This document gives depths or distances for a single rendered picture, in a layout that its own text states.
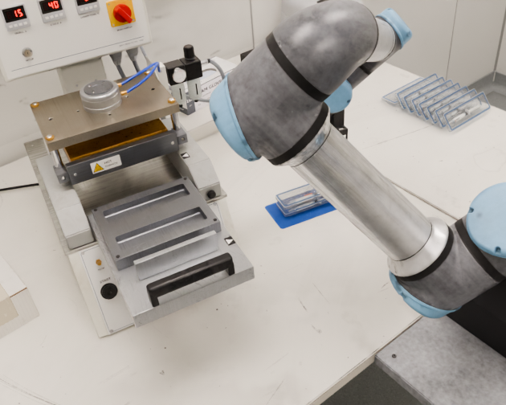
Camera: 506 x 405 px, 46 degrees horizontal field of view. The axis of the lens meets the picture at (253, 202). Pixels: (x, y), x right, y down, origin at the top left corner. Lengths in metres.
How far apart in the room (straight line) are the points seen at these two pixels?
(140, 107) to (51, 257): 0.46
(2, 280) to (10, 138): 0.64
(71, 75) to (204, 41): 0.76
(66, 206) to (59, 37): 0.37
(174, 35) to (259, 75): 1.24
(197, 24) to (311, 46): 1.30
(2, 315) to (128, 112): 0.48
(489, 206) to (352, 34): 0.34
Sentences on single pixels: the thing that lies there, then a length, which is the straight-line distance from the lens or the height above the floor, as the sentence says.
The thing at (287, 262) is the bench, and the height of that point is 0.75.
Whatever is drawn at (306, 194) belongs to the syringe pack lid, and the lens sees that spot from 1.46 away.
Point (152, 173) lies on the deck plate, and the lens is 1.35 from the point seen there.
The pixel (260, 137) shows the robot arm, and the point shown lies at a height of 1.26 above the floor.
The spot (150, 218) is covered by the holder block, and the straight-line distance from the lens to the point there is 1.13.
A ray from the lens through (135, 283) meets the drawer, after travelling 1.04.
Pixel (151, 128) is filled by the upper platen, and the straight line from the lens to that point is 1.26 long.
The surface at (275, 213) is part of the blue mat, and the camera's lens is 1.47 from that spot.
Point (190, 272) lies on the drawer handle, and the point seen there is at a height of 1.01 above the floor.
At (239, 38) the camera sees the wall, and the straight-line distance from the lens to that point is 2.16.
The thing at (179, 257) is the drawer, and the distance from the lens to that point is 1.04.
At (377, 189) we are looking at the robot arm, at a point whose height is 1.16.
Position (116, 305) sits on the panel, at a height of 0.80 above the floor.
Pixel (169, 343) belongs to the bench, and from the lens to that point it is 1.23.
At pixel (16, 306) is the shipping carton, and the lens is 1.32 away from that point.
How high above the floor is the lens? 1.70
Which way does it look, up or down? 39 degrees down
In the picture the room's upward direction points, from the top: 5 degrees counter-clockwise
